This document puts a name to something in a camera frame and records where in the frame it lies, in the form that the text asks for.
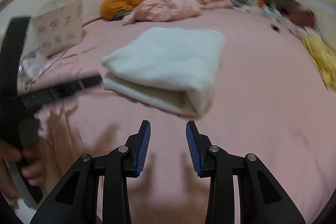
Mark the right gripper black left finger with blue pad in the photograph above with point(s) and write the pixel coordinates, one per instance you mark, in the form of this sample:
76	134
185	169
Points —
74	198

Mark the white fluffy cardigan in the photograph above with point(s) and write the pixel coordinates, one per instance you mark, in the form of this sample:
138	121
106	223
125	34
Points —
171	69

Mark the orange plush pumpkin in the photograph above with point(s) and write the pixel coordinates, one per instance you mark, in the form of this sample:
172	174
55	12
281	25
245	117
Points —
109	9

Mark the pink crumpled duvet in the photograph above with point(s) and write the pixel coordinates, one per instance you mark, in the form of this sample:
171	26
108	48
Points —
172	10

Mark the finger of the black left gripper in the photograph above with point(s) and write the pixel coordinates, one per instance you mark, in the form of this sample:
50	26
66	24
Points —
57	91

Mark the pink bed sheet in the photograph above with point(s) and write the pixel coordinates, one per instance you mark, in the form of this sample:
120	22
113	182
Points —
269	100

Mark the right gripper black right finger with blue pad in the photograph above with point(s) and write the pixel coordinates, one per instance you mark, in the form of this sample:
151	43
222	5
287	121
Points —
262	199

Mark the small black object on bed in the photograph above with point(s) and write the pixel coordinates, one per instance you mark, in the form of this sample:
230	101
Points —
275	28

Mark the yellow patterned blanket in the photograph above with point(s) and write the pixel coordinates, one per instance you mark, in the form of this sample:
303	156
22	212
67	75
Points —
323	57

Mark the patterned paper storage box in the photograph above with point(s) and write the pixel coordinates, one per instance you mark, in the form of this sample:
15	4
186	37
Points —
58	25

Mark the person's left hand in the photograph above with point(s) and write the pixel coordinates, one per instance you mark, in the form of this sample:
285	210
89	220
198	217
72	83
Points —
35	172

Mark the dark red cloth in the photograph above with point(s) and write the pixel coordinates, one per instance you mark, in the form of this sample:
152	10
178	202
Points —
303	18

